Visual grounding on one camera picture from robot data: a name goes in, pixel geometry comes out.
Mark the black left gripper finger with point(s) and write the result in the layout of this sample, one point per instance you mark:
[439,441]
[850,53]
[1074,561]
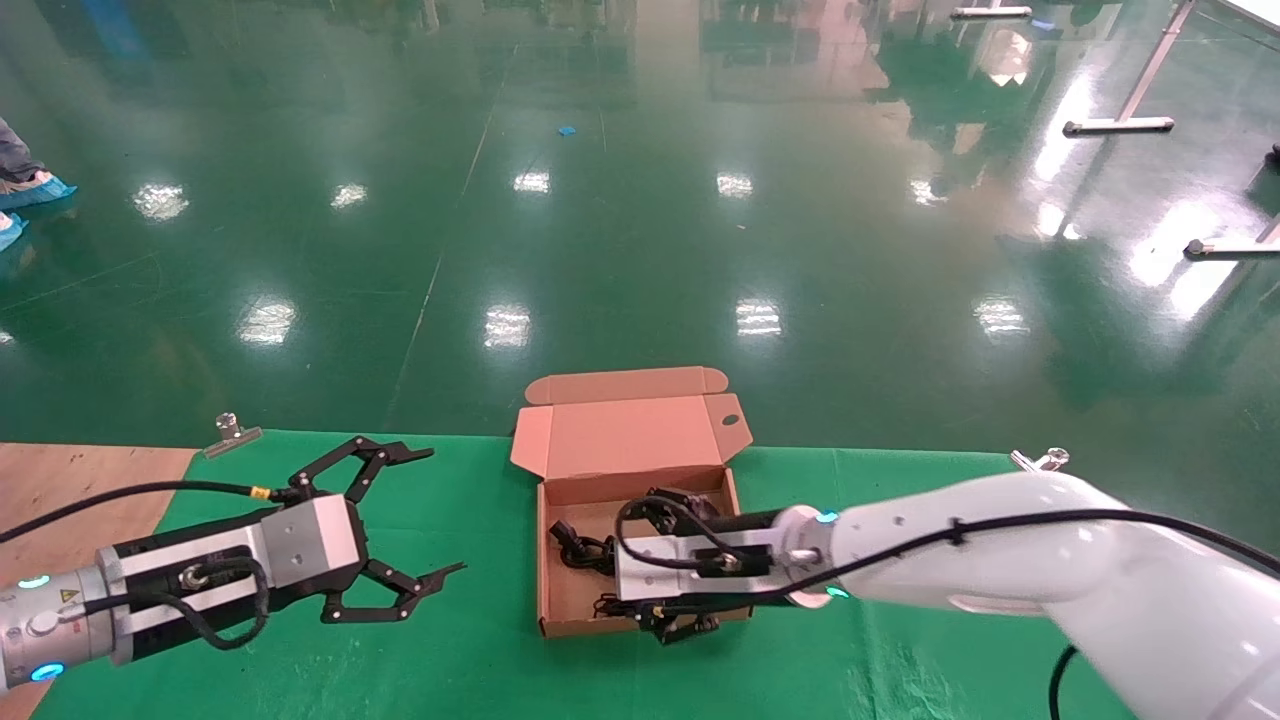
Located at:
[400,590]
[365,447]

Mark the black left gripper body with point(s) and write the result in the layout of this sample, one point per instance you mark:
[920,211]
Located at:
[160,570]

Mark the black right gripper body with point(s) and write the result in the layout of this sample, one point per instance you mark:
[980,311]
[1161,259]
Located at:
[755,522]

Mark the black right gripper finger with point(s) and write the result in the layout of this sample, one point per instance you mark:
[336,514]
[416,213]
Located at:
[680,625]
[685,505]

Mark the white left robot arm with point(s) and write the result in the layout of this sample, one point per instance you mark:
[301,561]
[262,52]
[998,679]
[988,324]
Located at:
[40,620]

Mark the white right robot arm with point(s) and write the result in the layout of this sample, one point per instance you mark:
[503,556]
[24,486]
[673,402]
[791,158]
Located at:
[1050,570]

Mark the open cardboard box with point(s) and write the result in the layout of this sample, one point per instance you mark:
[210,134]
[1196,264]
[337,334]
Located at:
[630,435]

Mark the green tablecloth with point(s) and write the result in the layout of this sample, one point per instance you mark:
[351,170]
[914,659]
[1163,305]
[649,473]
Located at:
[450,660]

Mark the metal binder clip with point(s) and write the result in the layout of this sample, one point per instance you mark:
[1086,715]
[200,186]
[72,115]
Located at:
[232,438]
[1040,460]

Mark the blue shoe cover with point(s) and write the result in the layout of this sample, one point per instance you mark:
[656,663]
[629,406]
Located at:
[10,232]
[35,190]

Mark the grey trouser leg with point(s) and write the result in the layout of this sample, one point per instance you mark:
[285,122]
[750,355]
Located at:
[15,155]

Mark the white desk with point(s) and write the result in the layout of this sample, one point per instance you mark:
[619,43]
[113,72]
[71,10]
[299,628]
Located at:
[1120,125]

